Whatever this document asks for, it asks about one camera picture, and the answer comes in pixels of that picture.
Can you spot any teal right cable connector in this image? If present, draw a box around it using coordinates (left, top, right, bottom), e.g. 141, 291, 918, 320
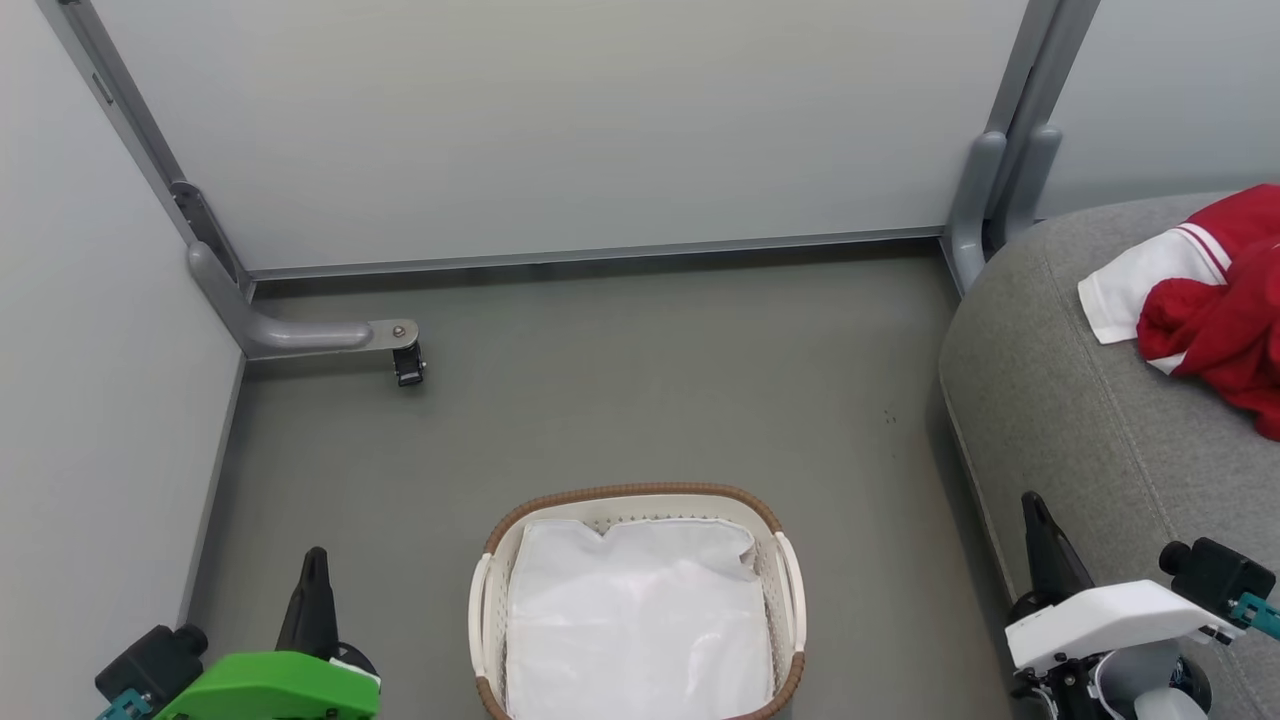
1232, 593, 1280, 641

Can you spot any red jersey with white sleeve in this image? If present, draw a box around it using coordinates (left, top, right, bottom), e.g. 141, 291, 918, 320
1078, 185, 1280, 376

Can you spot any white wicker-rim laundry basket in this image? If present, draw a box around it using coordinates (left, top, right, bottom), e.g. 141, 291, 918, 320
468, 483, 807, 720

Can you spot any grey partition post with foot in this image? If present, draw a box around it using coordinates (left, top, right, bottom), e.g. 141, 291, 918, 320
38, 0, 421, 361

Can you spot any grey double partition post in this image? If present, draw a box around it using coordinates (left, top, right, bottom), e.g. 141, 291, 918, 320
945, 0, 1103, 297

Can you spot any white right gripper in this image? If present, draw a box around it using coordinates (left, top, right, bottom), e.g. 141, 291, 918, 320
1005, 492, 1236, 671

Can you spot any white basket liner cloth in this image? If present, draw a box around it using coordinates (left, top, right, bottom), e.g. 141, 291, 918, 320
505, 518, 776, 720

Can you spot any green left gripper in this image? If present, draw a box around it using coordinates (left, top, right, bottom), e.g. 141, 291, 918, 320
150, 547, 381, 720

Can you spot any grey fabric sofa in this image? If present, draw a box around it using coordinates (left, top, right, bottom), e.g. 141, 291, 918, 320
938, 190, 1280, 720

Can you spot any grey partition bottom rail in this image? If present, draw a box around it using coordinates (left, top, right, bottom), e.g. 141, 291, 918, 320
248, 228, 946, 283

